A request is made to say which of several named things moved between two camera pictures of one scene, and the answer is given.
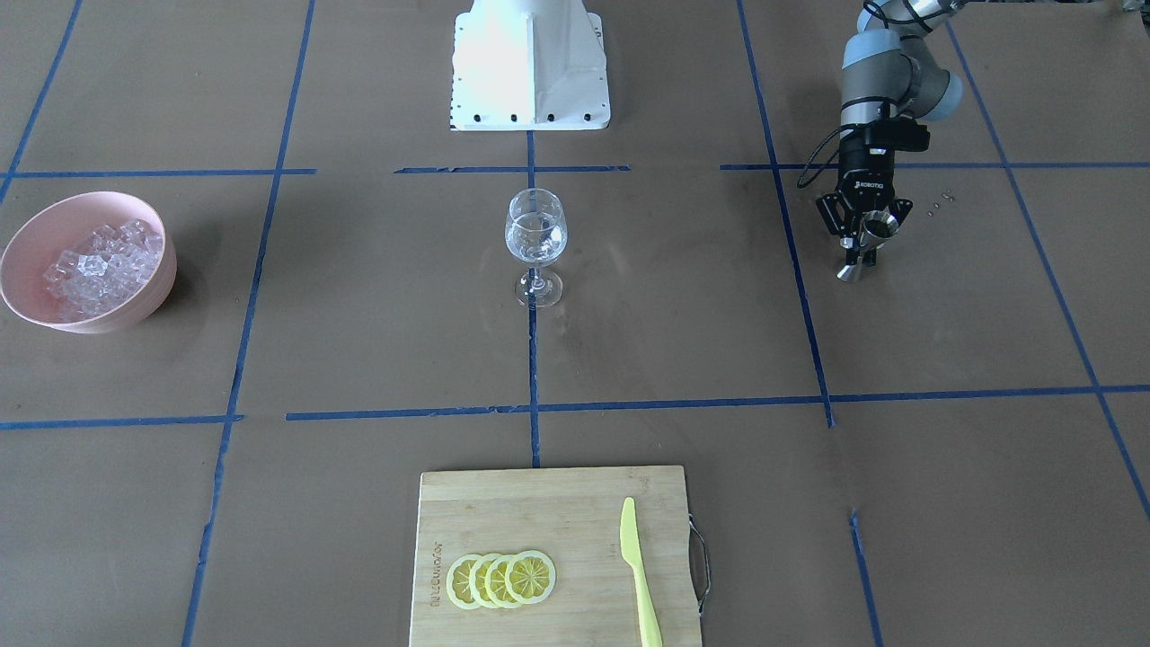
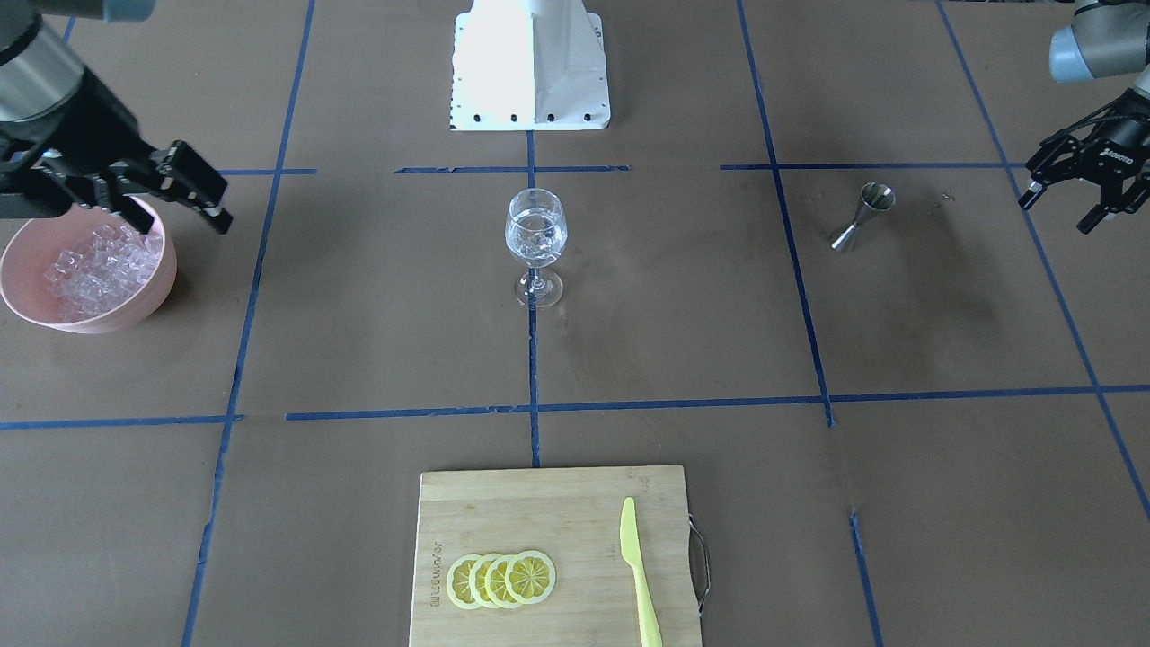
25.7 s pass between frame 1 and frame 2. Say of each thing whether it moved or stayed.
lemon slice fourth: stayed
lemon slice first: stayed
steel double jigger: moved
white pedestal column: stayed
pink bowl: stayed
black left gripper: moved
